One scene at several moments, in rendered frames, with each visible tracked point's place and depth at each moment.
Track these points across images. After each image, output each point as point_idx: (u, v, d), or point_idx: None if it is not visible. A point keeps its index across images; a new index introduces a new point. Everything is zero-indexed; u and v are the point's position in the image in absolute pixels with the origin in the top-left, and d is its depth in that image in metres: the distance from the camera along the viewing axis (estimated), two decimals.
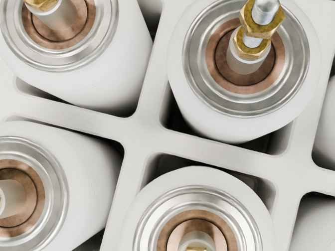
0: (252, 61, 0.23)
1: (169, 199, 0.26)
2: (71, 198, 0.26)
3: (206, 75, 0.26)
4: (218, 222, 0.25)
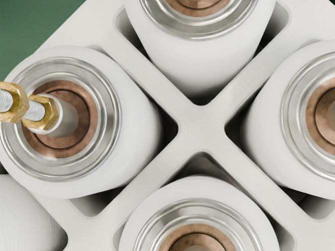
0: (58, 121, 0.23)
1: None
2: None
3: (55, 162, 0.26)
4: (187, 230, 0.25)
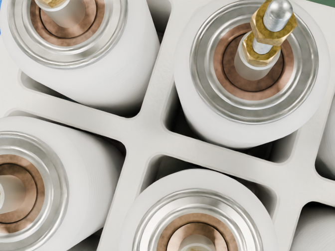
0: (260, 67, 0.23)
1: (190, 195, 0.25)
2: (71, 196, 0.26)
3: (213, 79, 0.26)
4: (228, 236, 0.25)
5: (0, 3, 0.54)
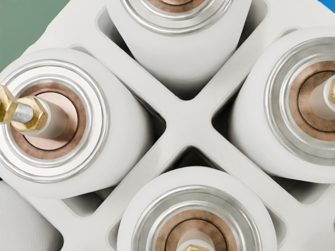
0: None
1: None
2: (298, 161, 0.25)
3: None
4: None
5: None
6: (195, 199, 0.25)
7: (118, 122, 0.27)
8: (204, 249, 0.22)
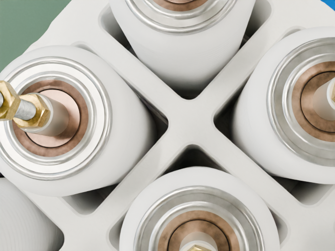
0: None
1: None
2: (300, 161, 0.25)
3: None
4: None
5: None
6: (200, 200, 0.25)
7: (120, 120, 0.26)
8: None
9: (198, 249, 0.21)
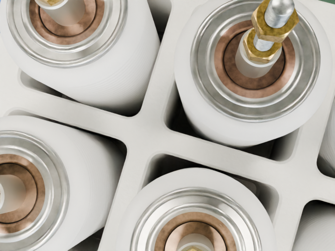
0: (262, 65, 0.23)
1: (197, 194, 0.25)
2: (72, 196, 0.26)
3: (214, 77, 0.26)
4: (228, 240, 0.25)
5: (0, 3, 0.54)
6: None
7: None
8: None
9: None
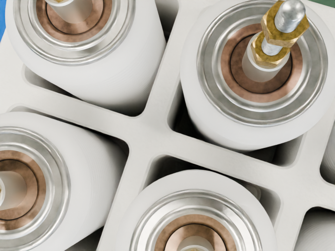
0: (269, 69, 0.23)
1: (200, 196, 0.25)
2: (73, 194, 0.26)
3: (220, 80, 0.25)
4: (229, 244, 0.25)
5: None
6: None
7: None
8: None
9: None
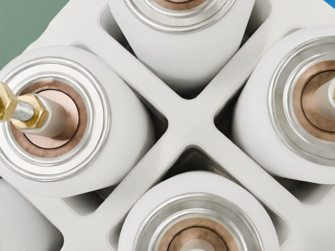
0: None
1: None
2: (302, 161, 0.25)
3: None
4: (167, 238, 0.25)
5: None
6: None
7: (119, 120, 0.26)
8: None
9: None
